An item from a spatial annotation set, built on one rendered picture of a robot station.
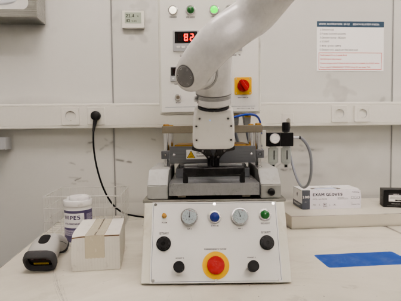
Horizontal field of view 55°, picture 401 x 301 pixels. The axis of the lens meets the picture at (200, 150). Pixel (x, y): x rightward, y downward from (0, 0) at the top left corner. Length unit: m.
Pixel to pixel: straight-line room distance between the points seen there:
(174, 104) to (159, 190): 0.39
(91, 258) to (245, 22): 0.66
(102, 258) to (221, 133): 0.43
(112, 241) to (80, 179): 0.69
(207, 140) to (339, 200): 0.77
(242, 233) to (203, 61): 0.41
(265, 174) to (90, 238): 0.46
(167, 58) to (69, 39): 0.56
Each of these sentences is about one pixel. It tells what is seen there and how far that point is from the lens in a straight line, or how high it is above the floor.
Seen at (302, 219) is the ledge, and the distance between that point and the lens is 1.40.
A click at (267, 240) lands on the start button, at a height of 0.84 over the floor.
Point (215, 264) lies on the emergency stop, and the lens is 0.90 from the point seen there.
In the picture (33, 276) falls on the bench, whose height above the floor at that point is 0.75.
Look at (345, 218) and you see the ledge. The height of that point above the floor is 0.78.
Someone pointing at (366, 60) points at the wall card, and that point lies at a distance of 1.84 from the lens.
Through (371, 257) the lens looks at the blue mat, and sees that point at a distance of 1.16.
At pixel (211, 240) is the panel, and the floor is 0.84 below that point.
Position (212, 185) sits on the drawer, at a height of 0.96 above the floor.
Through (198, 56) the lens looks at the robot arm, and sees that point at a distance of 0.77.
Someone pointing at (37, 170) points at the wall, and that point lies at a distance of 1.71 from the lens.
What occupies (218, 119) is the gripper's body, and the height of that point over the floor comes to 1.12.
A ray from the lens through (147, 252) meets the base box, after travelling 0.92.
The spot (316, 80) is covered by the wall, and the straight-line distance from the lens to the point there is 1.74.
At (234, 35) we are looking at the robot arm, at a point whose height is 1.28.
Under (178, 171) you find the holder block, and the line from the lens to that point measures 1.04.
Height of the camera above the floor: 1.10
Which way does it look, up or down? 3 degrees down
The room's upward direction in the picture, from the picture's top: 1 degrees counter-clockwise
